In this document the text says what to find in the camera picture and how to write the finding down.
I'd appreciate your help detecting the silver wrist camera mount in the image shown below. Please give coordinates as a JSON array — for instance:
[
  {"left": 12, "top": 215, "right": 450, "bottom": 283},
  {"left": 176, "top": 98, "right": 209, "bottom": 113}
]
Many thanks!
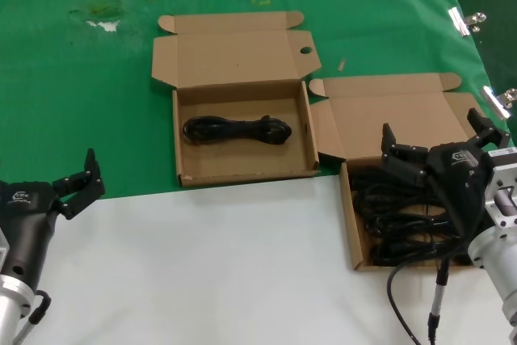
[
  {"left": 0, "top": 228, "right": 11, "bottom": 274},
  {"left": 486, "top": 147, "right": 517, "bottom": 229}
]

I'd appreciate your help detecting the right arm silver connector cable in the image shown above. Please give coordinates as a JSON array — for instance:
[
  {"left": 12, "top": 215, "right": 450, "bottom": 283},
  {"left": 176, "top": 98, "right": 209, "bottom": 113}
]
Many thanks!
[{"left": 427, "top": 258, "right": 452, "bottom": 345}]

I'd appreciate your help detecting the right arm thick black cable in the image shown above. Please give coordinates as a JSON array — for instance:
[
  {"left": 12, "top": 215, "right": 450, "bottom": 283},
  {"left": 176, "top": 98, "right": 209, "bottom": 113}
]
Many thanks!
[{"left": 386, "top": 246, "right": 472, "bottom": 345}]

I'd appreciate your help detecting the silver binder clip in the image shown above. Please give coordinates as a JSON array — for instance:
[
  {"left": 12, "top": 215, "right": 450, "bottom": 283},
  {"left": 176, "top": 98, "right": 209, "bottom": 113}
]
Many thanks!
[
  {"left": 479, "top": 85, "right": 517, "bottom": 121},
  {"left": 448, "top": 6, "right": 488, "bottom": 38}
]

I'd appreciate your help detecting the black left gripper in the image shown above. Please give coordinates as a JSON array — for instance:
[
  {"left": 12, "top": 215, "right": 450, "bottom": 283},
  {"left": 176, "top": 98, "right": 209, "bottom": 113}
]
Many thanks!
[{"left": 0, "top": 148, "right": 107, "bottom": 282}]

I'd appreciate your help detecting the open brown cardboard box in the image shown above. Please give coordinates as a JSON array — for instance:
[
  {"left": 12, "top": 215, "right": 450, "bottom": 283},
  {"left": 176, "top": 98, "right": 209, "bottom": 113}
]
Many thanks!
[
  {"left": 152, "top": 11, "right": 323, "bottom": 188},
  {"left": 309, "top": 73, "right": 496, "bottom": 272}
]

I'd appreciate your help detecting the green table cloth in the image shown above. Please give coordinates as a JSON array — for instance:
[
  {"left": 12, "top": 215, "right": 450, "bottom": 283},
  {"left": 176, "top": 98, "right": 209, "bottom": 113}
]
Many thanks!
[{"left": 0, "top": 0, "right": 517, "bottom": 203}]

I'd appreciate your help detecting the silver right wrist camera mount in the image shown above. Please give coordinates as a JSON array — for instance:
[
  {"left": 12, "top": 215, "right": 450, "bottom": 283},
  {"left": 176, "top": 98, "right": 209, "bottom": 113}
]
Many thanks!
[{"left": 486, "top": 147, "right": 517, "bottom": 229}]

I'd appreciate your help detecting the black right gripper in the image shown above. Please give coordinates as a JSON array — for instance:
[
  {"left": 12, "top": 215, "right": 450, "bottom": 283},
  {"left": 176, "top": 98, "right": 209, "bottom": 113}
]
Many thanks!
[{"left": 380, "top": 107, "right": 512, "bottom": 242}]

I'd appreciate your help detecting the black cable bundle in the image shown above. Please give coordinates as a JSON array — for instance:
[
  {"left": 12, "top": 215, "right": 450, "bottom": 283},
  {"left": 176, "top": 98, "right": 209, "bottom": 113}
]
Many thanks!
[
  {"left": 181, "top": 114, "right": 294, "bottom": 147},
  {"left": 369, "top": 238, "right": 469, "bottom": 268},
  {"left": 355, "top": 195, "right": 461, "bottom": 237},
  {"left": 349, "top": 169, "right": 435, "bottom": 204}
]

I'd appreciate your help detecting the left arm black connector cable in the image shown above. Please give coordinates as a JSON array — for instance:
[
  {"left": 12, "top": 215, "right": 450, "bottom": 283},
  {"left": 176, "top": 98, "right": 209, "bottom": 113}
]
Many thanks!
[{"left": 11, "top": 288, "right": 53, "bottom": 345}]

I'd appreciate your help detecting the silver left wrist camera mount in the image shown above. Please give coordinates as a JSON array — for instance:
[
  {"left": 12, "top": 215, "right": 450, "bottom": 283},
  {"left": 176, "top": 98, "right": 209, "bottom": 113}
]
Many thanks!
[{"left": 0, "top": 228, "right": 11, "bottom": 274}]

